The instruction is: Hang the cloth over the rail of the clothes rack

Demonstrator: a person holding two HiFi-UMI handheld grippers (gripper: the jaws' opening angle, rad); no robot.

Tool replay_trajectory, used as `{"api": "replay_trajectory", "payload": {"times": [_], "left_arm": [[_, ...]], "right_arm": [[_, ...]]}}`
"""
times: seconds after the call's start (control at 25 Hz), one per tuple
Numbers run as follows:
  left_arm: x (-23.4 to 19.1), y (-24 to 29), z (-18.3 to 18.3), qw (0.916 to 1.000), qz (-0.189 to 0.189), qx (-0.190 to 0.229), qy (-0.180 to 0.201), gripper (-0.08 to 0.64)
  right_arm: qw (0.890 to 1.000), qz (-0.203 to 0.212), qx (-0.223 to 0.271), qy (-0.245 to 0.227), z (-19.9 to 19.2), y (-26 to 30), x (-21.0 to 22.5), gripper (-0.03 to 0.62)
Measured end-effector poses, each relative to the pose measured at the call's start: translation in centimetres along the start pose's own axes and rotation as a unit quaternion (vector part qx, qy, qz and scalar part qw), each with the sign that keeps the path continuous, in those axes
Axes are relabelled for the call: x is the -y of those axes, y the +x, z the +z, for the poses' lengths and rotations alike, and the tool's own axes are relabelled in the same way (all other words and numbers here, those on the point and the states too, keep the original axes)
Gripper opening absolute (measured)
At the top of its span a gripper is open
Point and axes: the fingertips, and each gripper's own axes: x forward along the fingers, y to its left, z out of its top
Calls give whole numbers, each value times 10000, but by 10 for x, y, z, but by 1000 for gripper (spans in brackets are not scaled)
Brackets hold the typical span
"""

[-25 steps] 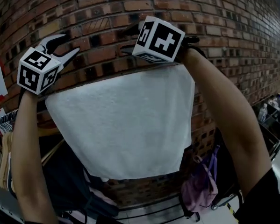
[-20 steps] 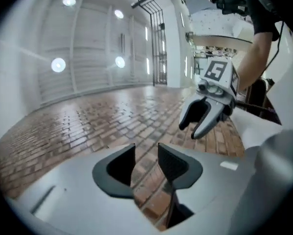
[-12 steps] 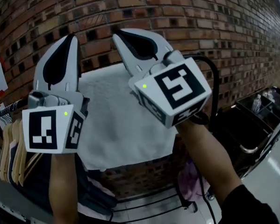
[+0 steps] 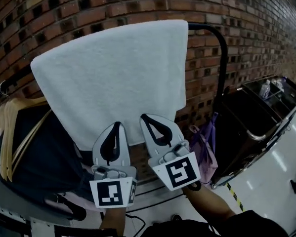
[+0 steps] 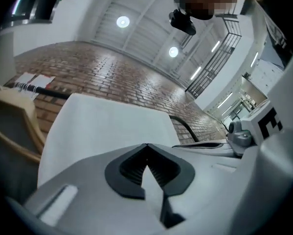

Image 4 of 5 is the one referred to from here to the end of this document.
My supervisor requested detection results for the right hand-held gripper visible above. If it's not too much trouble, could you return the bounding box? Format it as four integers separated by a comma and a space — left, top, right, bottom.
139, 114, 202, 192

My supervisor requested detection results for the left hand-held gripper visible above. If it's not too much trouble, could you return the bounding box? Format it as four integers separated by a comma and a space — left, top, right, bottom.
89, 121, 138, 208

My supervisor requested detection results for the white cloth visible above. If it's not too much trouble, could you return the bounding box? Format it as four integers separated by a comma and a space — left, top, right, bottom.
30, 19, 189, 151

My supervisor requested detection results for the black clothes rack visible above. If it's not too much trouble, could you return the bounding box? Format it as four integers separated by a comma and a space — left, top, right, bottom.
0, 22, 229, 222

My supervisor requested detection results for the person's right forearm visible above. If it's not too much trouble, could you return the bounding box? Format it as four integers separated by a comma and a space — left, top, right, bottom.
183, 181, 237, 222

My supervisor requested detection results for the person's left forearm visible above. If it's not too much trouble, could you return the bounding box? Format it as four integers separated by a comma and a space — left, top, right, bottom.
99, 205, 127, 231

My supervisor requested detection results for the purple bag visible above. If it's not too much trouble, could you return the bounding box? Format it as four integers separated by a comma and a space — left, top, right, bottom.
189, 112, 219, 185

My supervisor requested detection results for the dark navy garment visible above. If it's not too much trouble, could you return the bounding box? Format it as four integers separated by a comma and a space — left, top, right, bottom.
10, 104, 91, 203

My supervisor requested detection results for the black trolley cart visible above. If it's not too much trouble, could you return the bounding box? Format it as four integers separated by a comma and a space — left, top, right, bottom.
210, 75, 296, 190

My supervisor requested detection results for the yellow black floor tape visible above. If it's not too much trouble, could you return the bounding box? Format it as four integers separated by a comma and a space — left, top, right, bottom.
226, 181, 247, 212

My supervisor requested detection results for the row of wooden hangers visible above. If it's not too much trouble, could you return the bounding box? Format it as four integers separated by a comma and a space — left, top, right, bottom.
0, 97, 52, 183

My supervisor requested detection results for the clear plastic bottle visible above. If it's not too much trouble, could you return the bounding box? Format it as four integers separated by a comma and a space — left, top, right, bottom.
259, 79, 272, 99

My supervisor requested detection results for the person's black sleeve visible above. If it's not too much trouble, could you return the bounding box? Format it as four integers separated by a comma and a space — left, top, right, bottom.
140, 209, 290, 237

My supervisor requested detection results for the black cable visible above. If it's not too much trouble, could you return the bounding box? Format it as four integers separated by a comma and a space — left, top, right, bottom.
125, 211, 146, 232

